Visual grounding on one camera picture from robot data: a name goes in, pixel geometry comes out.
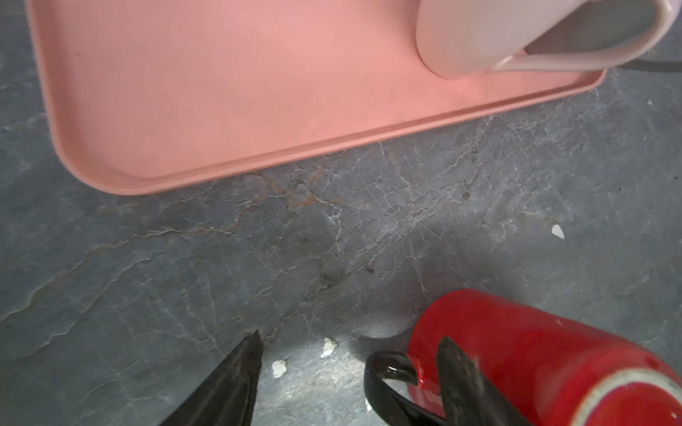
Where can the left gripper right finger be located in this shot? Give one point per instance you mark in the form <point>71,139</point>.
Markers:
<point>468,397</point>

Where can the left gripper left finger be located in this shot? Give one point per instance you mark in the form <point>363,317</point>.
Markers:
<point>228,395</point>

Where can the red upside-down mug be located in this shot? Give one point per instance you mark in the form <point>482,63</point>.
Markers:
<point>555,371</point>

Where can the pink upside-down mug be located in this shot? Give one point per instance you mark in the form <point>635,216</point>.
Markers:
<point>462,38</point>

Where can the white ceramic chip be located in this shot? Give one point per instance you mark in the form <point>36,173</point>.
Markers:
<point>558,232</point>

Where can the pink rectangular tray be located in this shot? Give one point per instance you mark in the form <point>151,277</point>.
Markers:
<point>147,96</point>

